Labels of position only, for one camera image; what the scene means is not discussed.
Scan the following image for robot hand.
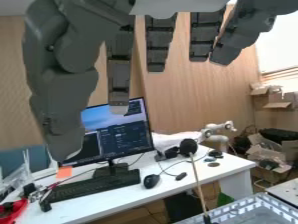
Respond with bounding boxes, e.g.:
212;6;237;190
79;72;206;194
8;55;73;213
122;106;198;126
21;0;298;163

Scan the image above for black monitor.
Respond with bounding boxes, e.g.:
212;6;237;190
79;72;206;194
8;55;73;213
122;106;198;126
60;96;156;178

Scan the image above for orange sticky note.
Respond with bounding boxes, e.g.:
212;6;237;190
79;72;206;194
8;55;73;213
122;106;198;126
55;165;75;180

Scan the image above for black headphones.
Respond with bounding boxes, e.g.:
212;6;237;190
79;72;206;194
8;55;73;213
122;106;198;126
162;137;200;160

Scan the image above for small white jointed device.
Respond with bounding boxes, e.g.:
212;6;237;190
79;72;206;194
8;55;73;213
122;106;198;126
198;120;240;145

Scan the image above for black keyboard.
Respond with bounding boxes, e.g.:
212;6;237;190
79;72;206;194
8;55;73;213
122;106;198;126
43;167;142;205

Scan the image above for black mouse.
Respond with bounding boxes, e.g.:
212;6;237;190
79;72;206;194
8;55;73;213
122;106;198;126
142;173;162;190

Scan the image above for cardboard box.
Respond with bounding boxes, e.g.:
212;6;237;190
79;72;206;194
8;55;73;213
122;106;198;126
249;83;285;98

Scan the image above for white desk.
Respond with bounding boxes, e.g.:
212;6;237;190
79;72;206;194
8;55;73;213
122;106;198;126
0;143;258;224

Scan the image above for red tray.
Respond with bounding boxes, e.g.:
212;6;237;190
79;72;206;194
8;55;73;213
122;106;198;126
0;197;29;224

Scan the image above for thin stick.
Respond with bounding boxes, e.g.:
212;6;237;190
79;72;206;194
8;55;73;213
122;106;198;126
188;151;213;224

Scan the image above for clear box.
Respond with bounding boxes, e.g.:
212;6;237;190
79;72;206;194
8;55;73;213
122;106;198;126
177;191;298;224

